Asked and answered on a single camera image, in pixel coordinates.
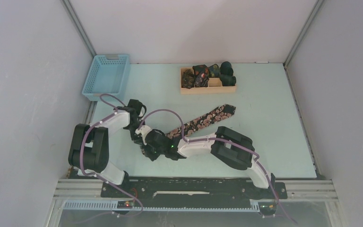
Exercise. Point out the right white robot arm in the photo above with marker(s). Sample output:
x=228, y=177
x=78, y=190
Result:
x=232, y=148

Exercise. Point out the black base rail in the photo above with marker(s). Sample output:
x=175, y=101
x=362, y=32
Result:
x=200, y=193

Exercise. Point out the rolled red floral tie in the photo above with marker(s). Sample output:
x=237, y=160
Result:
x=201, y=74

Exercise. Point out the rolled green patterned tie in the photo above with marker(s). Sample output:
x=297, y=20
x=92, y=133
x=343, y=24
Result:
x=214, y=71

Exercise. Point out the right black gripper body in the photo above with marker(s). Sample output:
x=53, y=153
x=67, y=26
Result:
x=153, y=152

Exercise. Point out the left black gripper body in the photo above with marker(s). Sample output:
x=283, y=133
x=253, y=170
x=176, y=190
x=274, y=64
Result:
x=132, y=128

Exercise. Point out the rolled dark paisley tie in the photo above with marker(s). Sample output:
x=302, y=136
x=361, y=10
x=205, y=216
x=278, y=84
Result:
x=187, y=79

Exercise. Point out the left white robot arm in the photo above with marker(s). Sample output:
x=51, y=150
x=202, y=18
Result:
x=90, y=143

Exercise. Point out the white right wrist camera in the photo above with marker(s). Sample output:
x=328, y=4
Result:
x=143, y=131

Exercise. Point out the wooden tray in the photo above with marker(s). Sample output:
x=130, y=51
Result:
x=214, y=87

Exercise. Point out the rose patterned necktie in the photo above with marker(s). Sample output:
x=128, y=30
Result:
x=216, y=115

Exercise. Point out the blue plastic basket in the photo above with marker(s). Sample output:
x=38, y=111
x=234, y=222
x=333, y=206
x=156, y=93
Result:
x=107, y=74

